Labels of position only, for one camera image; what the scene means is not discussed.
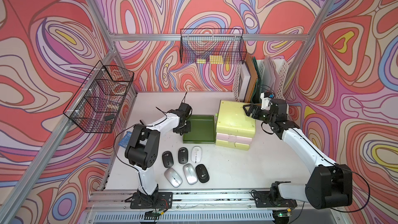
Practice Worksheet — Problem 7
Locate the blue card pack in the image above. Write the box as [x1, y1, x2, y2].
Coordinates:
[118, 131, 132, 148]

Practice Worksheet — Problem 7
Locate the green drawer cabinet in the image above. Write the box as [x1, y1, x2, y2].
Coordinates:
[216, 100, 256, 151]

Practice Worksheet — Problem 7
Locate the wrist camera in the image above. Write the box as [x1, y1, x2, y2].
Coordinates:
[179, 102, 192, 115]
[260, 92, 275, 111]

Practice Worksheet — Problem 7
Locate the white computer mouse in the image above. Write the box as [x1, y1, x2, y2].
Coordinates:
[191, 146, 202, 163]

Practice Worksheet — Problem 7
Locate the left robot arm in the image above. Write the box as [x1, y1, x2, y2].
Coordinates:
[124, 109, 192, 209]

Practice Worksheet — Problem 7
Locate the brown folder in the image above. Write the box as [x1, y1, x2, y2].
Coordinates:
[244, 54, 258, 103]

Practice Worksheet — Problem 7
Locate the white file organizer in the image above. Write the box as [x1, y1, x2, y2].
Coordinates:
[232, 57, 289, 102]

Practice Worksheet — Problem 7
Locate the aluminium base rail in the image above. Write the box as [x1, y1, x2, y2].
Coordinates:
[79, 189, 349, 224]

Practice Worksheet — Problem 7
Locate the green folder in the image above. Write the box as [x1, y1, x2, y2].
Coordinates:
[251, 57, 262, 104]

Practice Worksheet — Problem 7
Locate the left black wire basket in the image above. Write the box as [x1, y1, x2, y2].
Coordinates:
[63, 61, 134, 133]

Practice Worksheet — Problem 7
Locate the black computer mouse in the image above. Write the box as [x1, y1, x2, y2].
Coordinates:
[178, 147, 189, 164]
[162, 151, 174, 169]
[195, 164, 209, 183]

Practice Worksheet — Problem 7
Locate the silver computer mouse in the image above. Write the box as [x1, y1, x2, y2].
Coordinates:
[164, 168, 182, 188]
[182, 163, 198, 185]

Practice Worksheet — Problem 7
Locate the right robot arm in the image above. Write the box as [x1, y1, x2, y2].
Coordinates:
[243, 98, 352, 209]

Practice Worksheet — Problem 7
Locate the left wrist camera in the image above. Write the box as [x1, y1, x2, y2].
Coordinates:
[179, 102, 192, 115]

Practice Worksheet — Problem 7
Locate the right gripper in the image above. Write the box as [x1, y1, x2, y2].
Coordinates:
[242, 105, 274, 125]

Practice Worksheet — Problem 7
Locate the yellow sticky note pad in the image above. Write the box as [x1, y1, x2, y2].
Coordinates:
[209, 55, 224, 64]

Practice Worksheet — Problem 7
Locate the green drawer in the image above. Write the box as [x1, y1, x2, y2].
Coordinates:
[182, 115, 216, 144]

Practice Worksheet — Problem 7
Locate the back black wire basket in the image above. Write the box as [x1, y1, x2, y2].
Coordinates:
[179, 27, 247, 64]

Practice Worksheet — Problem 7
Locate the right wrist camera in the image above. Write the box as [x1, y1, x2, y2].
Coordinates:
[260, 92, 275, 111]

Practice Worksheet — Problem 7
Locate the black wire basket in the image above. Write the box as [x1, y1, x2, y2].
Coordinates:
[63, 61, 134, 133]
[179, 27, 247, 64]

